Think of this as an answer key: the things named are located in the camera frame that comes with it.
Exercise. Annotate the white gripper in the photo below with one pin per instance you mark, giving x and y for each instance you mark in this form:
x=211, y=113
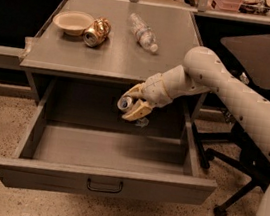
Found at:
x=157, y=89

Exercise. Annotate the silver redbull can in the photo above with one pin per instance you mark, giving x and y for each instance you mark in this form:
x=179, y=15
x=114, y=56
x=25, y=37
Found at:
x=125, y=103

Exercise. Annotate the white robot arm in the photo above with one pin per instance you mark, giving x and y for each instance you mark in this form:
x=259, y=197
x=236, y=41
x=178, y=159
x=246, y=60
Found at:
x=203, y=71

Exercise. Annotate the grey drawer cabinet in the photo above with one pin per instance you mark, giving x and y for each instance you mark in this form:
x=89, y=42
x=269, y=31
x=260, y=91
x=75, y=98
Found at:
x=119, y=57

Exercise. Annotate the open grey top drawer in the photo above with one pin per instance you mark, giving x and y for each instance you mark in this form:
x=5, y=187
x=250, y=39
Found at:
x=77, y=133

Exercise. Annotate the gold crushed can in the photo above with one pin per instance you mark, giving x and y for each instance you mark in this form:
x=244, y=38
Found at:
x=97, y=32

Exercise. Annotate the clear plastic water bottle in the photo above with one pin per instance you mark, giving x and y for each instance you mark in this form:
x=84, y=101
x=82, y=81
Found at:
x=143, y=33

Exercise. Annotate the cream paper bowl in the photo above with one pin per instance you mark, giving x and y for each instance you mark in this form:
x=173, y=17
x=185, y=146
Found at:
x=73, y=23

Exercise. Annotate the pink plastic bin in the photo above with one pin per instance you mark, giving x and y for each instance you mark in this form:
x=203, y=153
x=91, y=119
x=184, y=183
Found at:
x=229, y=5

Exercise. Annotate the black drawer handle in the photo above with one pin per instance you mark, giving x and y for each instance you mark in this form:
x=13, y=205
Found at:
x=103, y=187

